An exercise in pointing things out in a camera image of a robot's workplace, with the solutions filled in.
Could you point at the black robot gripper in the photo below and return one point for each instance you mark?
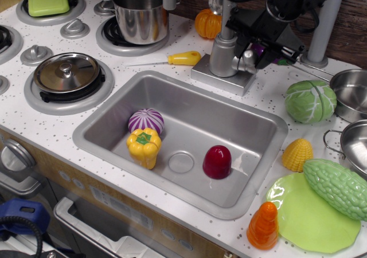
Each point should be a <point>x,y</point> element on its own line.
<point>260,27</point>

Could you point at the silver faucet lever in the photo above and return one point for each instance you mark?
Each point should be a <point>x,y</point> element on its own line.
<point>248,61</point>

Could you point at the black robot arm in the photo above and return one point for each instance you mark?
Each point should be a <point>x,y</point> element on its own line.
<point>290,10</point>

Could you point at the purple toy eggplant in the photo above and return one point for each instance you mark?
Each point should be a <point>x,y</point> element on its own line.
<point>278,61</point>

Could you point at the silver toy faucet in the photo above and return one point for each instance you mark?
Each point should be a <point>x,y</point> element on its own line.
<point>219,69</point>

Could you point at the orange toy pumpkin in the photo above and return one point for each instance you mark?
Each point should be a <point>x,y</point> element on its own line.
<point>207,24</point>

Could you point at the grey right support pole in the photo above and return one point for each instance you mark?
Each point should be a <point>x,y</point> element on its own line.
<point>316,54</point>

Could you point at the clear round knob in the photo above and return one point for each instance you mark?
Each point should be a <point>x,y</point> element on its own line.
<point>216,6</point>

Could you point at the green toy cabbage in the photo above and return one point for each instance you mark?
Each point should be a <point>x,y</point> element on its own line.
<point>310,101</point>

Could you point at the yellow toy corn piece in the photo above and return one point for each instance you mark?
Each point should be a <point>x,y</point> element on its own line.
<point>296,153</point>

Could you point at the dark red toy beet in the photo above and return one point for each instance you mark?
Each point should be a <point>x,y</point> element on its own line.
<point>217,162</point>

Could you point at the tall steel pot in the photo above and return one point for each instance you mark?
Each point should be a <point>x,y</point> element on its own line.
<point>142,22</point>

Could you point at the steel pot right edge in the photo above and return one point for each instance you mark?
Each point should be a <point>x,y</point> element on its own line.
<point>352,142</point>

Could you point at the purple striped toy onion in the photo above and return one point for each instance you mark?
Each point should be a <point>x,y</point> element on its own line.
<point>146,118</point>

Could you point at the yellow toy bell pepper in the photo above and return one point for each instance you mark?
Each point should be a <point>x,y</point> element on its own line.
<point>144,146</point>

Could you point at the back right stove burner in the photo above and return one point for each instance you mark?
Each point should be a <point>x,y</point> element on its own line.
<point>110,40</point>

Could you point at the stove burner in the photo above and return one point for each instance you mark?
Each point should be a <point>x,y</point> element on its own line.
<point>11,43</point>
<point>76,7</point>
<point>110,40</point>
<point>70,103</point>

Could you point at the grey stove knob back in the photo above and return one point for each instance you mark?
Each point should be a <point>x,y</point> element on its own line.
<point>104,8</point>

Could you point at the grey stove knob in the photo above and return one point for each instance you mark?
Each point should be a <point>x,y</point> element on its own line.
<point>35,55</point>
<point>75,29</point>
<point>104,8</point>

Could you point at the green toy bitter gourd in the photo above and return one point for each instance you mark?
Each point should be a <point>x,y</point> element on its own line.
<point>340,187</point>

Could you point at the light green plastic plate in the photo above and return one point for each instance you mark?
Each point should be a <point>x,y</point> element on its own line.
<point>307,220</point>

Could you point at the orange toy carrot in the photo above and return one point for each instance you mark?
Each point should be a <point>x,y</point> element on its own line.
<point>263,229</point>

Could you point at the grey stove knob middle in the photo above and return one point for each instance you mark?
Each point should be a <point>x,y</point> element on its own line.
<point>75,29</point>

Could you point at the back left stove burner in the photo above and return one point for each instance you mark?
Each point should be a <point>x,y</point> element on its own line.
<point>76,7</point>

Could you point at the front left stove burner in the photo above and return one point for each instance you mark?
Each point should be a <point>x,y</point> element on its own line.
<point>70,103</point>

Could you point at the steel pot lid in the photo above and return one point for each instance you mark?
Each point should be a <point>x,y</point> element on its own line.
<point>66,73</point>

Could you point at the grey stove knob left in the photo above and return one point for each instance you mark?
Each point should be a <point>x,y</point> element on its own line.
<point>35,55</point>

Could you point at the far left stove burner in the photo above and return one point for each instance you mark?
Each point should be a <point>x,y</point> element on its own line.
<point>11,43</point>

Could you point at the grey stove knob edge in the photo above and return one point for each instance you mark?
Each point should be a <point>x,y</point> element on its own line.
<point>4,84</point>

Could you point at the yellow handled toy knife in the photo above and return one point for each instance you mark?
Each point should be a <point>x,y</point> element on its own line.
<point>189,58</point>

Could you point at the steel saucepan with handle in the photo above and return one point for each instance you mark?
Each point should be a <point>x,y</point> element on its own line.
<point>348,85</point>

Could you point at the grey oven door handle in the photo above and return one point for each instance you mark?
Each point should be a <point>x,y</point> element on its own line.
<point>18,176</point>

